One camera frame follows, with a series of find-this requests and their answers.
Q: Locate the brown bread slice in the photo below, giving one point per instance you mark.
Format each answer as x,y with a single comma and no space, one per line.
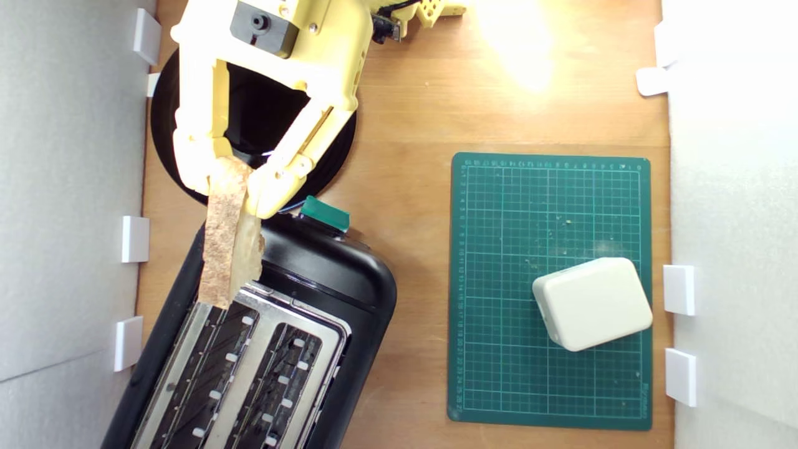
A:
224,249

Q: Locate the green toaster lever knob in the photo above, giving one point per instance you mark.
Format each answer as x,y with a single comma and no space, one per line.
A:
324,213

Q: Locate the black two-slot toaster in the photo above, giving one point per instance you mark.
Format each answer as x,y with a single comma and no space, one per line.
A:
324,274

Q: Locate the black plate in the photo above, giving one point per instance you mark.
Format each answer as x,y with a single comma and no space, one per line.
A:
262,112

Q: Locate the green cutting mat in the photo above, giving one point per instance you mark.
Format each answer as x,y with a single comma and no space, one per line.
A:
499,374

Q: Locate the white block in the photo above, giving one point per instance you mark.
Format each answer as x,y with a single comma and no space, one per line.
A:
592,305

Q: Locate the white wall clip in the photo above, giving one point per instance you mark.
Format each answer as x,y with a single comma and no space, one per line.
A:
681,377
651,81
128,344
153,84
679,290
146,36
135,239

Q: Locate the yellow bracket with small camera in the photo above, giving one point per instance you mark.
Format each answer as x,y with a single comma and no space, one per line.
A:
436,12

